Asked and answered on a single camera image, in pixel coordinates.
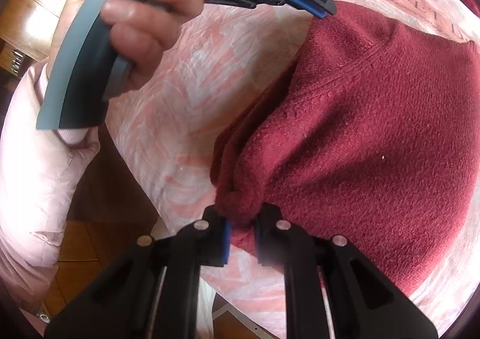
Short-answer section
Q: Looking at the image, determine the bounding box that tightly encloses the dark red knit sweater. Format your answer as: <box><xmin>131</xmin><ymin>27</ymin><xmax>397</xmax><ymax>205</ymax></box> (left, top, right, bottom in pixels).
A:
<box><xmin>211</xmin><ymin>2</ymin><xmax>479</xmax><ymax>294</ymax></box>

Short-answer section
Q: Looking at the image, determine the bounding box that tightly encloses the pink sleeve left forearm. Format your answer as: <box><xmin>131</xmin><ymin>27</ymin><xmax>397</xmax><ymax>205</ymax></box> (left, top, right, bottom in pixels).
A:
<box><xmin>1</xmin><ymin>62</ymin><xmax>100</xmax><ymax>317</ymax></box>

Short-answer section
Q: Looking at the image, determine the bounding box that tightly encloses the person's left hand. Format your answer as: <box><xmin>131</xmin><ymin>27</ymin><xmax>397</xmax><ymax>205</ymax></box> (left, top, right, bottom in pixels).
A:
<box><xmin>39</xmin><ymin>0</ymin><xmax>205</xmax><ymax>93</ymax></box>

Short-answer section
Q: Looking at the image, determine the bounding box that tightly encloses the pink Sweet Dream blanket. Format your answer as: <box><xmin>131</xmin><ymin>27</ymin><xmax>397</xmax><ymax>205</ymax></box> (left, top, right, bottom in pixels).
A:
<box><xmin>104</xmin><ymin>0</ymin><xmax>480</xmax><ymax>339</ymax></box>

